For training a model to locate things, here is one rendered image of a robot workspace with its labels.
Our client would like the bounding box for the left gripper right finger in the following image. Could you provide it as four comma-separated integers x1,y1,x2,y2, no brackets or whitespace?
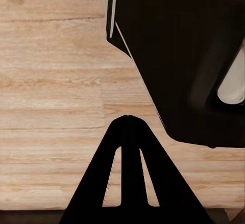
128,115,214,224

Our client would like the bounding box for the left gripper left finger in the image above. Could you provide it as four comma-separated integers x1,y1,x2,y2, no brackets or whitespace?
59,115,136,224

